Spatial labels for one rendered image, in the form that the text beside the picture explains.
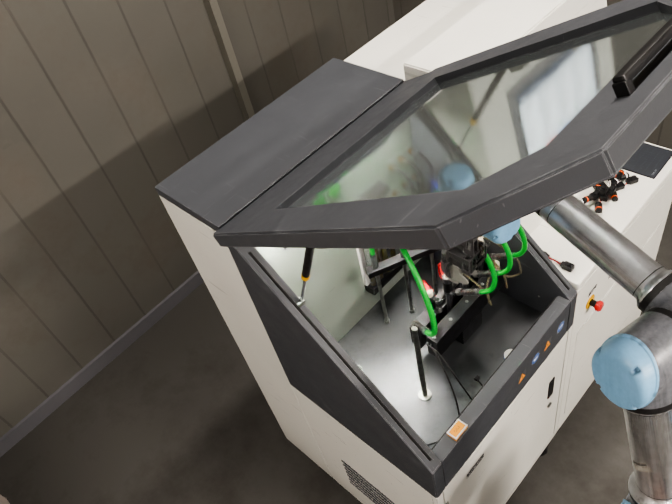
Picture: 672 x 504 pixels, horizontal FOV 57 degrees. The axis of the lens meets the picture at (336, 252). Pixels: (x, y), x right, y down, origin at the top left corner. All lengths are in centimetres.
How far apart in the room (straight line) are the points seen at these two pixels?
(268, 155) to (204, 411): 167
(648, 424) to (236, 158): 113
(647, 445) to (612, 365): 21
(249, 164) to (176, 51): 145
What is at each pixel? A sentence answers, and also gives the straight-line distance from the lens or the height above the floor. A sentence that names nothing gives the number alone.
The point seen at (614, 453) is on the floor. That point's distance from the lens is 275.
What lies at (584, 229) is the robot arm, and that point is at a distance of 129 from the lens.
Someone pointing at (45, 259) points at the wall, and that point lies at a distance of 299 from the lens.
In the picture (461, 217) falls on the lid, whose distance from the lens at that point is 79.
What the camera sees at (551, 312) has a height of 95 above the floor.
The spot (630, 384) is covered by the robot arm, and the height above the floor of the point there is 149.
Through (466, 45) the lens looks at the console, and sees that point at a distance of 184.
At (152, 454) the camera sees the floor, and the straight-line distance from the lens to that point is 304.
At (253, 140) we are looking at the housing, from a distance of 172.
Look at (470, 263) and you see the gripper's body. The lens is 145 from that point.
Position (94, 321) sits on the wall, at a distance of 328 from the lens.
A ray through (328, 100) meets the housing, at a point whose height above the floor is 150.
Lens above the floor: 245
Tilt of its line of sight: 45 degrees down
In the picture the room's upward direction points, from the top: 15 degrees counter-clockwise
